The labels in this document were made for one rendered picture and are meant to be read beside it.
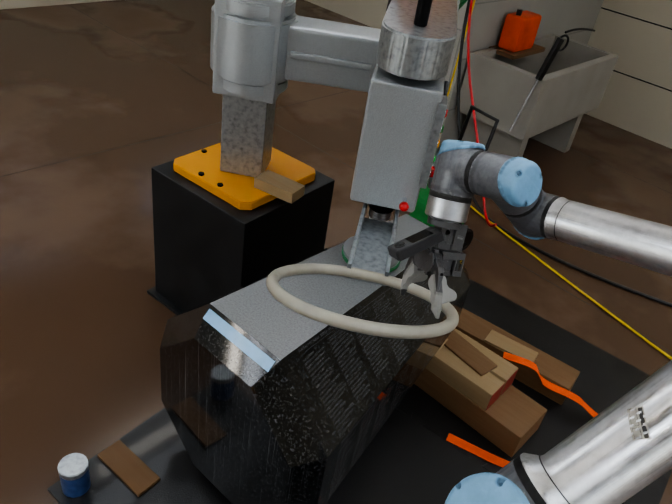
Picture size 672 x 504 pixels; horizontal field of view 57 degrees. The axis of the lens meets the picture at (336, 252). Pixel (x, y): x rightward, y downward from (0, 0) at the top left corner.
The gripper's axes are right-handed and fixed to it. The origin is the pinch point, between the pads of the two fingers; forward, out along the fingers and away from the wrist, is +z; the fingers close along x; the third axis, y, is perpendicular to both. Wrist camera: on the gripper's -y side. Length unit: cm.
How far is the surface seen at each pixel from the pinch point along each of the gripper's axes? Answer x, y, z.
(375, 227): 67, 24, -4
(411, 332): -1.9, -0.8, 5.2
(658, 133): 320, 451, -81
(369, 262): 50, 15, 4
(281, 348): 55, -6, 34
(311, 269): 43.2, -6.6, 5.4
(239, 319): 69, -16, 31
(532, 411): 75, 126, 70
